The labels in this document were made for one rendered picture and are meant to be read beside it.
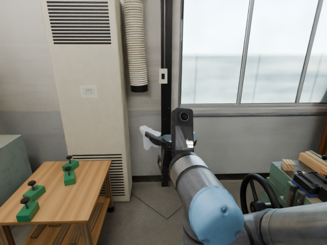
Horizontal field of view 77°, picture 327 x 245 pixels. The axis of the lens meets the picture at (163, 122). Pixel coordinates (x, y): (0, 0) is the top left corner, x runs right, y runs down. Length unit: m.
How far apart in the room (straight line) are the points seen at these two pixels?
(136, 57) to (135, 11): 0.33
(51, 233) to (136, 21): 1.70
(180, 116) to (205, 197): 0.19
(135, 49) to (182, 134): 1.37
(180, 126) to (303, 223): 0.26
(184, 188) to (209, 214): 0.07
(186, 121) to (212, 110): 1.66
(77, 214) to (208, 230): 1.15
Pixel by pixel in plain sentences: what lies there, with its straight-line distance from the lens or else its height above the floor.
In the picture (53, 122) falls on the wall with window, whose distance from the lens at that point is 2.31.
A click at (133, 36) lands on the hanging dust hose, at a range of 1.77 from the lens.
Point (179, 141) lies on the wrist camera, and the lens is 0.44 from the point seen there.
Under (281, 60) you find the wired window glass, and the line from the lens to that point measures 2.35.
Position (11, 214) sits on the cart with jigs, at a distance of 1.59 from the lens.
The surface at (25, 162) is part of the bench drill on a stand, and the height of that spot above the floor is 0.45.
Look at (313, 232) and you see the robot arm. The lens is 0.34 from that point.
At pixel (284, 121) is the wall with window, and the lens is 2.46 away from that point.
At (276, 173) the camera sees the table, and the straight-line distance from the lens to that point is 1.18.
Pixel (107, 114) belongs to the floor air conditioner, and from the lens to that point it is 1.78.
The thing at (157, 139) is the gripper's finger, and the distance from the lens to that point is 0.49.
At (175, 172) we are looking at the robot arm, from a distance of 0.40.
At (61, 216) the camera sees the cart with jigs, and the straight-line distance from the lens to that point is 1.44.
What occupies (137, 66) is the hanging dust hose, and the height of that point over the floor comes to 1.30.
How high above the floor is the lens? 1.46
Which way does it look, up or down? 21 degrees down
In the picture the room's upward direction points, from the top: straight up
